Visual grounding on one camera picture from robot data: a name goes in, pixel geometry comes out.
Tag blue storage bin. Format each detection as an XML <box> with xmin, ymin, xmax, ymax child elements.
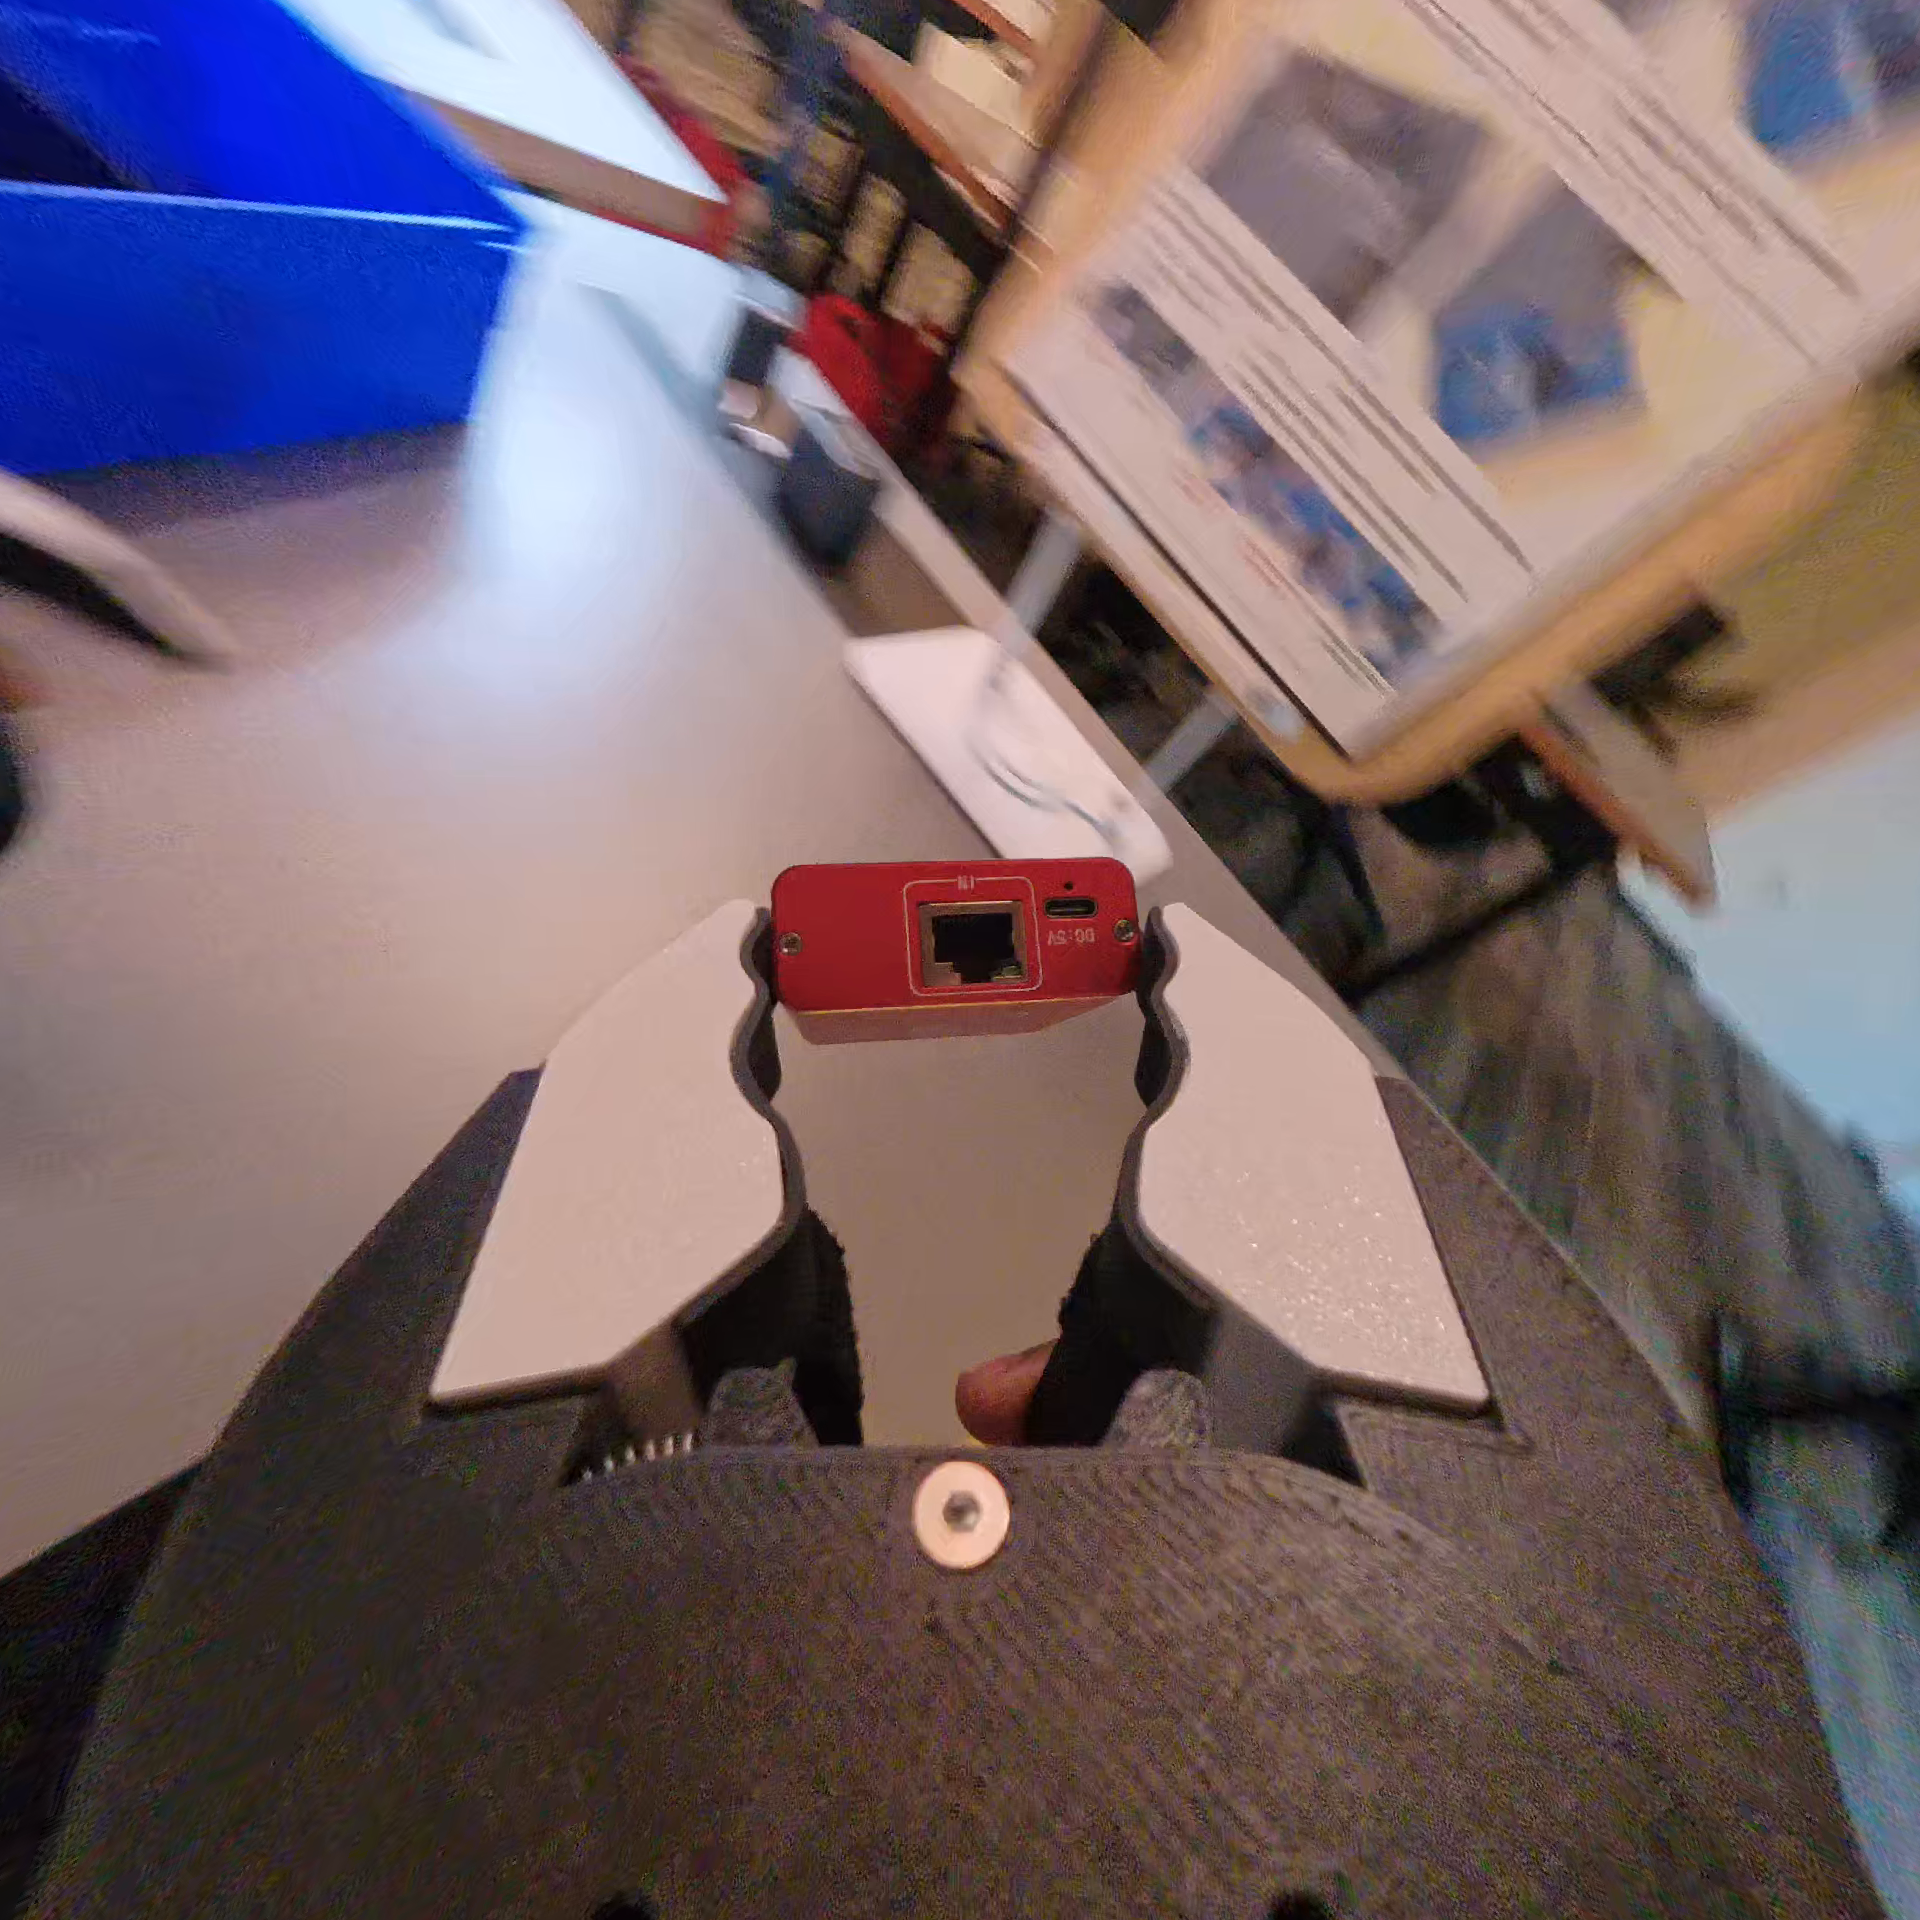
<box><xmin>0</xmin><ymin>0</ymin><xmax>530</xmax><ymax>478</ymax></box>

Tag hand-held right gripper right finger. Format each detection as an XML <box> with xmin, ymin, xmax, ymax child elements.
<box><xmin>1118</xmin><ymin>903</ymin><xmax>1493</xmax><ymax>1424</ymax></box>

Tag person's right hand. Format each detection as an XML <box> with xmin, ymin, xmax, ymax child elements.
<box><xmin>954</xmin><ymin>1341</ymin><xmax>1059</xmax><ymax>1450</ymax></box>

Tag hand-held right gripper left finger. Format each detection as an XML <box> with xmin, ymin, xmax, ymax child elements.
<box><xmin>430</xmin><ymin>898</ymin><xmax>806</xmax><ymax>1444</ymax></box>

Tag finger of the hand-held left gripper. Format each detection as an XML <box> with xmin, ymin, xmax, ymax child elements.
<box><xmin>0</xmin><ymin>468</ymin><xmax>245</xmax><ymax>671</ymax></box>

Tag red ethernet splitter box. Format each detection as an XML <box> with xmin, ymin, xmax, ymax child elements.
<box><xmin>768</xmin><ymin>860</ymin><xmax>1146</xmax><ymax>1047</ymax></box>

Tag grey charger box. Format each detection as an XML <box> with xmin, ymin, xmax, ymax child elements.
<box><xmin>768</xmin><ymin>416</ymin><xmax>888</xmax><ymax>575</ymax></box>

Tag instruction board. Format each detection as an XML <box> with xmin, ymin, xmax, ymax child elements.
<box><xmin>958</xmin><ymin>0</ymin><xmax>1920</xmax><ymax>815</ymax></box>

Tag red basket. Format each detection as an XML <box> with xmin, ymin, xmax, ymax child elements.
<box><xmin>791</xmin><ymin>287</ymin><xmax>951</xmax><ymax>455</ymax></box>

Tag white board stand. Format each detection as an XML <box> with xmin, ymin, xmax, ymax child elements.
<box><xmin>838</xmin><ymin>510</ymin><xmax>1250</xmax><ymax>883</ymax></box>

